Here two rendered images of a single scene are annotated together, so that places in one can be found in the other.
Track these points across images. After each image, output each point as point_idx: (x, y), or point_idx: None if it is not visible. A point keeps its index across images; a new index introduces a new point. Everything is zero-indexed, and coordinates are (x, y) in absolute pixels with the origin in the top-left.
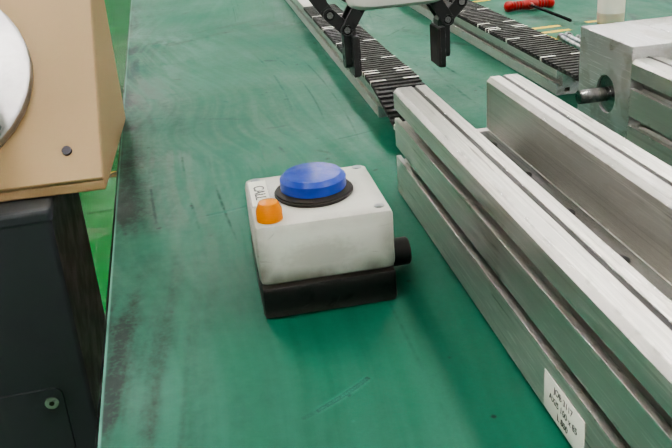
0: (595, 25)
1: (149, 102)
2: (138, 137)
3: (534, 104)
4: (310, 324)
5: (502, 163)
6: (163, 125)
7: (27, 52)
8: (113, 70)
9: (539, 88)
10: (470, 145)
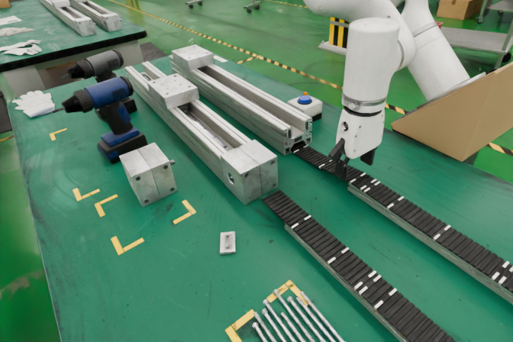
0: (272, 156)
1: (481, 177)
2: (430, 151)
3: (272, 115)
4: None
5: (269, 98)
6: (436, 160)
7: (433, 98)
8: (457, 137)
9: (274, 122)
10: (277, 101)
